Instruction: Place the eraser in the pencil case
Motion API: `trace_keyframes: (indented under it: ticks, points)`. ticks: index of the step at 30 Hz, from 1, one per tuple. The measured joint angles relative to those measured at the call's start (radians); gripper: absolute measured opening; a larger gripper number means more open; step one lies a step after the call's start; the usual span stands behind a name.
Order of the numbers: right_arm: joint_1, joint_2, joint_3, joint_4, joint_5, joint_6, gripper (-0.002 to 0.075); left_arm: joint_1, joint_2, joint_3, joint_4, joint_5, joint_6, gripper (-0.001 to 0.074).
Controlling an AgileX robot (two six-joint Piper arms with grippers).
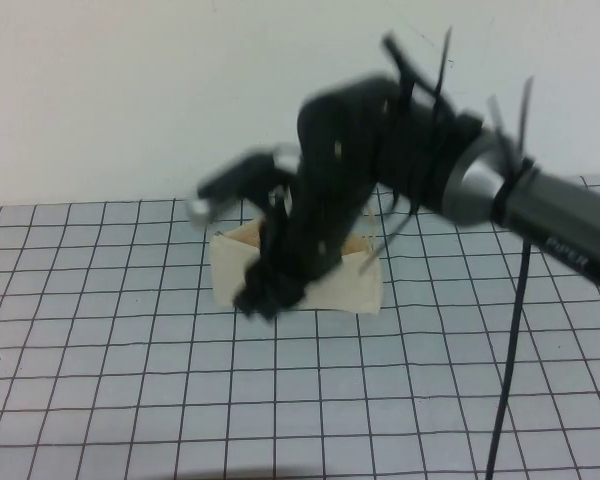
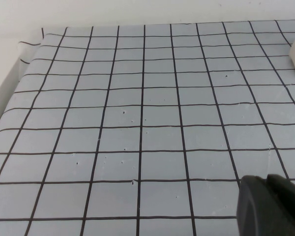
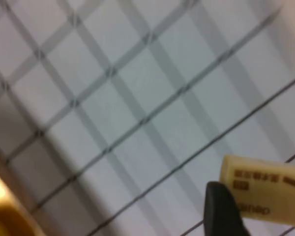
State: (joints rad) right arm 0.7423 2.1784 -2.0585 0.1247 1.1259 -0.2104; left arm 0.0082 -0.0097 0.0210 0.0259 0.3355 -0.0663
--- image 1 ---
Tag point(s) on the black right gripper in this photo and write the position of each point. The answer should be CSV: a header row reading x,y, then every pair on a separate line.
x,y
335,165

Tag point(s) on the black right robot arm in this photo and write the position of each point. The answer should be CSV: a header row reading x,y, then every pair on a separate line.
x,y
530,205

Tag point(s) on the cream fabric pencil case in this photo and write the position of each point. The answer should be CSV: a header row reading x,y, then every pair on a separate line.
x,y
230,270

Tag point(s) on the grey checked tablecloth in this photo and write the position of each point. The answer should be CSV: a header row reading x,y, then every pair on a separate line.
x,y
80,350

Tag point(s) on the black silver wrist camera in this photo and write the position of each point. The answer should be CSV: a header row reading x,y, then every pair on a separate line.
x,y
240,180

